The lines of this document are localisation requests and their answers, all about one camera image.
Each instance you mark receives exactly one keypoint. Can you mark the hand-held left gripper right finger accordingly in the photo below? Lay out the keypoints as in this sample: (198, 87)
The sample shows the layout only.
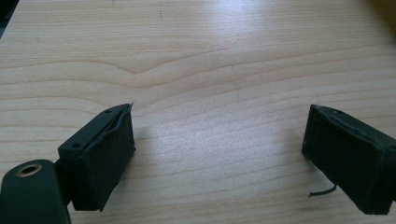
(348, 155)

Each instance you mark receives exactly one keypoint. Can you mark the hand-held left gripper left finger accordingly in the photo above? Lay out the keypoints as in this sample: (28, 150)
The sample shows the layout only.
(99, 161)

